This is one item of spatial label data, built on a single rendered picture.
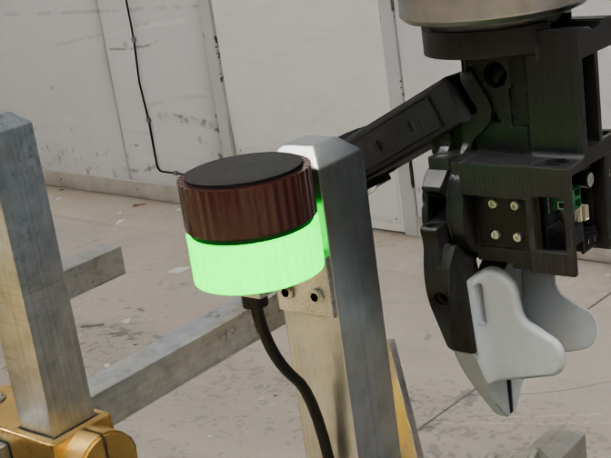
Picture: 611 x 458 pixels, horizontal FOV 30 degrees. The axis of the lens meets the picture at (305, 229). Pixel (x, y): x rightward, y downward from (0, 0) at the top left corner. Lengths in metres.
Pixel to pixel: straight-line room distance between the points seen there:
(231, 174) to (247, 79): 3.99
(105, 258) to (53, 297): 0.42
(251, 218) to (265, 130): 4.00
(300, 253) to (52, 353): 0.29
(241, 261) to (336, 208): 0.07
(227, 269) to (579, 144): 0.17
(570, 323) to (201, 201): 0.22
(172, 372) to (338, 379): 0.34
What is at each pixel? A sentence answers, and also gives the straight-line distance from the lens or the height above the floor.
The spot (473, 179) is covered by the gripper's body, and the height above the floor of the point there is 1.14.
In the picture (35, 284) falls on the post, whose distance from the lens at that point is 0.73.
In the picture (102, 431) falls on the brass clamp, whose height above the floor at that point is 0.97.
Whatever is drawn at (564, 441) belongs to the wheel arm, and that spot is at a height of 0.86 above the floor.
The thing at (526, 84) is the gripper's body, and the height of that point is 1.19.
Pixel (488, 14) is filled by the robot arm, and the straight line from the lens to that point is 0.52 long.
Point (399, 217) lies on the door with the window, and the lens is 4.13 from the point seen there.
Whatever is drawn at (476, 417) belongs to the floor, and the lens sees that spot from 2.80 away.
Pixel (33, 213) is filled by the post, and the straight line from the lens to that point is 0.72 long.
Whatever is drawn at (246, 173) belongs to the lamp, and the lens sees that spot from 0.49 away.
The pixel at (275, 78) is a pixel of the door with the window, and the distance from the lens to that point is 4.37.
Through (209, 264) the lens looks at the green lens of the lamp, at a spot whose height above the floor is 1.14.
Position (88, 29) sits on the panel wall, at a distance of 5.18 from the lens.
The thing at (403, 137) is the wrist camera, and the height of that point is 1.16.
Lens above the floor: 1.29
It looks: 17 degrees down
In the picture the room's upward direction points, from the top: 8 degrees counter-clockwise
